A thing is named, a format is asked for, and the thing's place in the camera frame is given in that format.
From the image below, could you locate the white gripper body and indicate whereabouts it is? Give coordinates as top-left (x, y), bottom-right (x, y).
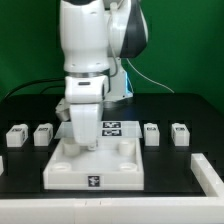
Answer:
top-left (70, 103), bottom-right (103, 146)

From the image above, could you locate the white square tabletop part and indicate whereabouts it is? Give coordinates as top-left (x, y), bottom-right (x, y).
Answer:
top-left (43, 137), bottom-right (144, 190)

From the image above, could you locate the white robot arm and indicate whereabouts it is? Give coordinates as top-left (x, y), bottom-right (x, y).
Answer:
top-left (60, 0), bottom-right (148, 150)

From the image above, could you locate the plate with fiducial markers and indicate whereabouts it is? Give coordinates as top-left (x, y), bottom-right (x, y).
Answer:
top-left (55, 121), bottom-right (142, 139)

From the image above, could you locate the white part at left edge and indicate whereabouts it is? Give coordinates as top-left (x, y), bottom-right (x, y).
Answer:
top-left (0, 156), bottom-right (4, 176)

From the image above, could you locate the black cable on table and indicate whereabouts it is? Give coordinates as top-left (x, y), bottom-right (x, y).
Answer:
top-left (1, 77), bottom-right (66, 101)

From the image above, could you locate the grey cable behind arm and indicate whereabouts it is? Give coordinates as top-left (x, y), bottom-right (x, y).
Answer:
top-left (124, 58), bottom-right (176, 94)

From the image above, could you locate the white L-shaped obstacle wall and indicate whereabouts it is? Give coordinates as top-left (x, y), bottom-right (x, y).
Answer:
top-left (0, 153), bottom-right (224, 224)

